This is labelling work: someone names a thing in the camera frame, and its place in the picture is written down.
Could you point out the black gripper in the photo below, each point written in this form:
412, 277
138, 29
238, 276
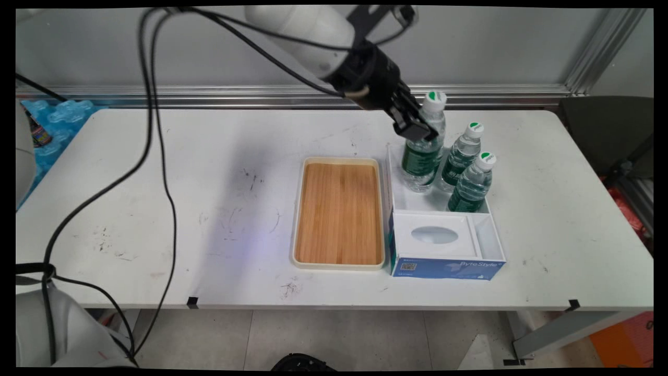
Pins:
373, 78

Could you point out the green label water bottle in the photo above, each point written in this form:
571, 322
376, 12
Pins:
459, 159
420, 162
469, 190

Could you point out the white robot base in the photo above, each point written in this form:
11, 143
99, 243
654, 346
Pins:
73, 334

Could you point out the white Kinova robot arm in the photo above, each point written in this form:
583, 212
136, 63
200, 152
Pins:
302, 31

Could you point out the wooden tray with cream rim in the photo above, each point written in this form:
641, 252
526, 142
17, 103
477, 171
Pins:
339, 214

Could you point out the blue white tissue box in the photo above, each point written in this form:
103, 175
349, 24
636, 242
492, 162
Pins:
412, 250

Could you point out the white and blue ByteDance box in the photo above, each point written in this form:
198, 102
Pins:
443, 269

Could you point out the dark grey chair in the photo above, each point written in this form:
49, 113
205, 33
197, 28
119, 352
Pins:
600, 130

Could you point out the red bag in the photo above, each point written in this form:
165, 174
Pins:
626, 209

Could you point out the grey table leg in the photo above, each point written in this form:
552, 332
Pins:
563, 331

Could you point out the black round object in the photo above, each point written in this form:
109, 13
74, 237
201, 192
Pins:
302, 363

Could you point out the black tape mark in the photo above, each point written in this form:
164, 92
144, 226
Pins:
192, 302

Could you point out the orange crate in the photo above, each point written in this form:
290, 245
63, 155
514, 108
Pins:
623, 342

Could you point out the printed drink can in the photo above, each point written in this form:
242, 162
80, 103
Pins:
39, 133

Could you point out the white rounded machine part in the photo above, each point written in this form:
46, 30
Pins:
23, 156

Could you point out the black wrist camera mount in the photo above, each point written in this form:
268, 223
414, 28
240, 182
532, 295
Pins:
376, 15

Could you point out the aluminium frame rail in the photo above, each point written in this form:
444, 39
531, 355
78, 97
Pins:
235, 96

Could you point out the aluminium frame post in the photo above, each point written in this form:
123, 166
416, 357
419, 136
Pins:
605, 52

